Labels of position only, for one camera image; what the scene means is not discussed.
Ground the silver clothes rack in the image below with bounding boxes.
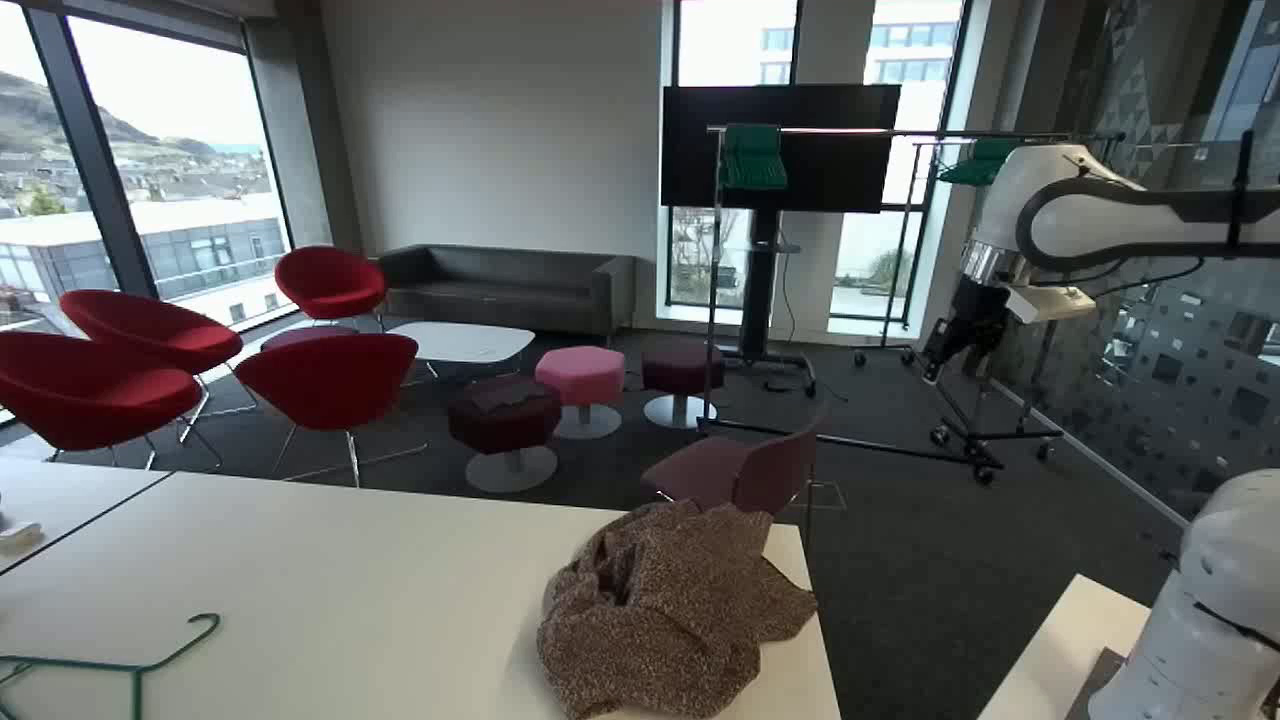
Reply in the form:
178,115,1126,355
701,119,937,393

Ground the black TV screen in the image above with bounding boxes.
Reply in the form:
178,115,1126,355
662,79,904,216

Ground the black wheeled clothes rack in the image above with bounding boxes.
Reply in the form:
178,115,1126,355
926,128,1074,487

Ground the white coffee table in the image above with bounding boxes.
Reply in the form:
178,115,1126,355
390,314,540,372

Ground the grey sofa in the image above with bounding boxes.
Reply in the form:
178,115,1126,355
376,240,642,342

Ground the brown knitted jersey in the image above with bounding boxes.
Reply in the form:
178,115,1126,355
538,496,819,720

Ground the red lounge chair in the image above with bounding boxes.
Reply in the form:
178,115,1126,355
0,327,209,462
233,327,433,487
274,244,392,324
56,287,247,452

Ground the mauve plastic chair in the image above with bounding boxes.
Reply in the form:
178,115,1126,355
636,418,849,523

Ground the dark maroon round stool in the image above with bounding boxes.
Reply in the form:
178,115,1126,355
642,342,728,430
443,374,565,498

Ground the green garment on hanger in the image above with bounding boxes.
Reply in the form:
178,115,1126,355
937,135,1020,190
721,119,793,194

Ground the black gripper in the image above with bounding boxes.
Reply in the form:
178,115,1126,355
920,272,1018,384

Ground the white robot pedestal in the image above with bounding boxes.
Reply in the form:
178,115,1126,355
978,573,1157,720

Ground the black TV stand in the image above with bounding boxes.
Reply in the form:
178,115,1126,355
717,205,819,398

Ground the pink round stool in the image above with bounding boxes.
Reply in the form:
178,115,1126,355
534,339,628,442

